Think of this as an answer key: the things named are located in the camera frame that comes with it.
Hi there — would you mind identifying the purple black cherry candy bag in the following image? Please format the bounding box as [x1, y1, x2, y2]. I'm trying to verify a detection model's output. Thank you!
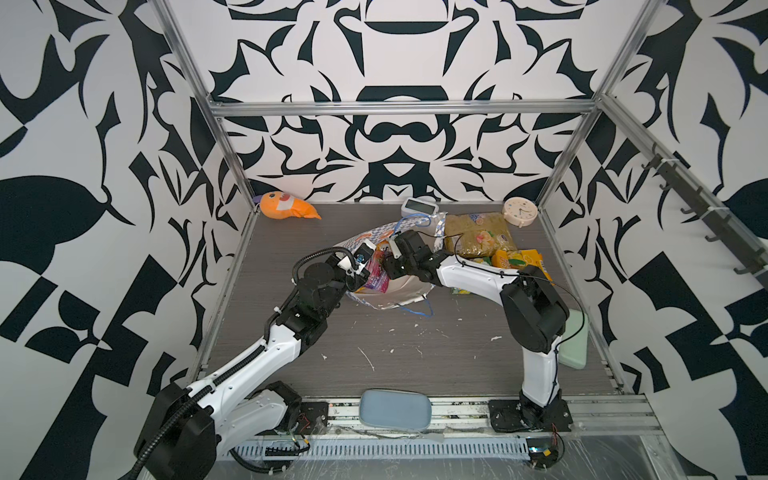
[358, 251, 390, 293]

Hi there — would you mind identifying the blue checkered paper bag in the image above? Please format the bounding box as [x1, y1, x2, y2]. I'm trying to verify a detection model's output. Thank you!
[338, 213, 446, 310]

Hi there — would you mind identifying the gold snack bag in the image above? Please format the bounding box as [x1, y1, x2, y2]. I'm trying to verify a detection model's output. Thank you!
[444, 212, 518, 259]

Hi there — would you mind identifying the yellow orange candy bag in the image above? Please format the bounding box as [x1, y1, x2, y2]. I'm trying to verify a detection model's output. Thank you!
[491, 249, 552, 280]

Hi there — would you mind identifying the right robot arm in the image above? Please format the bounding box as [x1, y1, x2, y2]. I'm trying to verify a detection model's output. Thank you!
[383, 230, 570, 417]

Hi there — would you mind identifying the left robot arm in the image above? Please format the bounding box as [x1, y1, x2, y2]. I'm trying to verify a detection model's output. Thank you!
[125, 247, 369, 479]

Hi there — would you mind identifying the white digital clock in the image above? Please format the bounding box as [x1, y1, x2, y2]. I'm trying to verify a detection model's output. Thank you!
[400, 197, 439, 218]

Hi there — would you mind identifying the orange plush toy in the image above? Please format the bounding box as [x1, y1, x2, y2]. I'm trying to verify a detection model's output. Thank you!
[256, 191, 321, 220]

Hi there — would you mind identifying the beige alarm clock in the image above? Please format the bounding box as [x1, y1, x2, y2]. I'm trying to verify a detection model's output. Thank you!
[502, 197, 539, 228]

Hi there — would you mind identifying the light green container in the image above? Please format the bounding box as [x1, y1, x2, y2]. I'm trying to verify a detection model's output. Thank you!
[558, 309, 589, 370]

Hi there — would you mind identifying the small circuit board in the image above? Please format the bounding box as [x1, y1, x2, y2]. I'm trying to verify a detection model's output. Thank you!
[526, 435, 565, 471]

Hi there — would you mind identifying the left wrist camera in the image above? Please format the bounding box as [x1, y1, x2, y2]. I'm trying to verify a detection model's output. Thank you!
[337, 239, 376, 275]

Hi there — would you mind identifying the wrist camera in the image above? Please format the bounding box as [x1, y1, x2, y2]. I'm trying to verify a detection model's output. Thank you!
[387, 235, 402, 259]
[337, 239, 376, 275]

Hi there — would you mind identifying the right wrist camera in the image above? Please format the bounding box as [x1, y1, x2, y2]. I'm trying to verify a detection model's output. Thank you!
[387, 235, 402, 259]

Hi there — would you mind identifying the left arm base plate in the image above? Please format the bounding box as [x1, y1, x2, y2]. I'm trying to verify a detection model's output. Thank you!
[291, 401, 330, 436]

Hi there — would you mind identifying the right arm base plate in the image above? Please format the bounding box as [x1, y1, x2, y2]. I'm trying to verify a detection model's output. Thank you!
[488, 397, 573, 433]

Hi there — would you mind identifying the white cable duct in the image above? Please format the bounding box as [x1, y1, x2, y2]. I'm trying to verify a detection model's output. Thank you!
[235, 437, 530, 461]

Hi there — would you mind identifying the black hook rail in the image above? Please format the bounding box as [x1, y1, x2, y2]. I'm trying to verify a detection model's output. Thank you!
[643, 142, 767, 290]

